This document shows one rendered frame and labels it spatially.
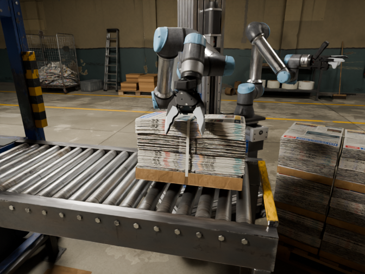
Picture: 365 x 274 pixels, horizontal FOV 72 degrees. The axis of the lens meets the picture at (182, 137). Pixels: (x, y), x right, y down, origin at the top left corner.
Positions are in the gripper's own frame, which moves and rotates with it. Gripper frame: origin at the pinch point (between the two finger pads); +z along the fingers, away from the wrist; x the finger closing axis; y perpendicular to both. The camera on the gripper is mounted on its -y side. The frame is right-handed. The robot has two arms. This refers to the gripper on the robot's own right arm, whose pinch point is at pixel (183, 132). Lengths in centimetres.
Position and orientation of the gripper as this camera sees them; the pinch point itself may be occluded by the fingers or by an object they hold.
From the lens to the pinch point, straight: 77.4
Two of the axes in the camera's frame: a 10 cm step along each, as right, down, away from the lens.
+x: -9.7, -0.5, 2.2
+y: 1.9, 2.8, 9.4
